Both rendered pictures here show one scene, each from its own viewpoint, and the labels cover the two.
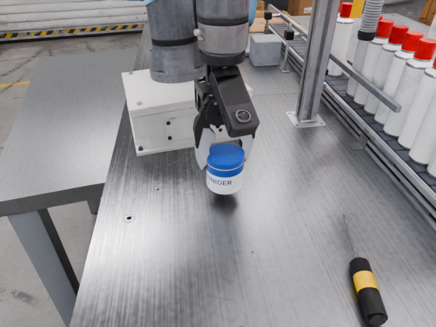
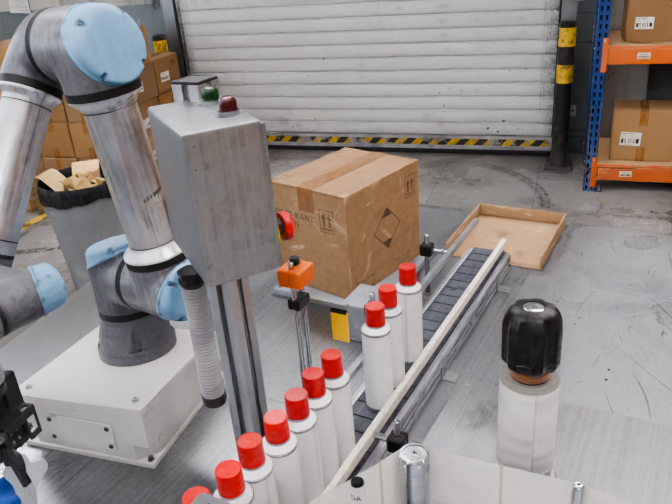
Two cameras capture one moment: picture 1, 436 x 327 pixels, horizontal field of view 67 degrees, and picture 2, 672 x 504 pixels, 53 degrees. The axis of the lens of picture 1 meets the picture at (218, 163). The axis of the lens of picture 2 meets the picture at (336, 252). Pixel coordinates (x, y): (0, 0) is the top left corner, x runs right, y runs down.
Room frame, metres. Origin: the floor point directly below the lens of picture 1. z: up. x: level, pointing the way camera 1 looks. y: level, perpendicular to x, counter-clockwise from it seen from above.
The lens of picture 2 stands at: (0.18, -0.92, 1.66)
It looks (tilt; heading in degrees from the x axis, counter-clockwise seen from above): 26 degrees down; 37
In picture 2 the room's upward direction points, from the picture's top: 5 degrees counter-clockwise
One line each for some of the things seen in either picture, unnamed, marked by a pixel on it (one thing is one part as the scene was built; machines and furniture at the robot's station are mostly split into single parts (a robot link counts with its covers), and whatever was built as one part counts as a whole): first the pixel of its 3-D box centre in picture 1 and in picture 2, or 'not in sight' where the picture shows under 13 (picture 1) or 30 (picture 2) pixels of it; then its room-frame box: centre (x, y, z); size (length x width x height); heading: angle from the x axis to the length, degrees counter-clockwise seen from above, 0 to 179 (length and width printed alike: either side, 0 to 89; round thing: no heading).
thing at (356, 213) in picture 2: not in sight; (348, 219); (1.48, 0.03, 0.99); 0.30 x 0.24 x 0.27; 175
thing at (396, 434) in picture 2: not in sight; (398, 448); (0.91, -0.46, 0.89); 0.03 x 0.03 x 0.12; 7
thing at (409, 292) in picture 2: not in sight; (409, 313); (1.15, -0.34, 0.98); 0.05 x 0.05 x 0.20
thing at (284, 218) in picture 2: not in sight; (281, 226); (0.77, -0.38, 1.33); 0.04 x 0.03 x 0.04; 62
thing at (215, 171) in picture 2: not in sight; (215, 186); (0.74, -0.31, 1.38); 0.17 x 0.10 x 0.19; 62
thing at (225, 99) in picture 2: not in sight; (227, 104); (0.74, -0.35, 1.49); 0.03 x 0.03 x 0.02
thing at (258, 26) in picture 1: (266, 20); (507, 233); (1.85, -0.26, 0.85); 0.30 x 0.26 x 0.04; 7
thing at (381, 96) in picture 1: (309, 37); (391, 323); (1.14, -0.31, 0.96); 1.07 x 0.01 x 0.01; 7
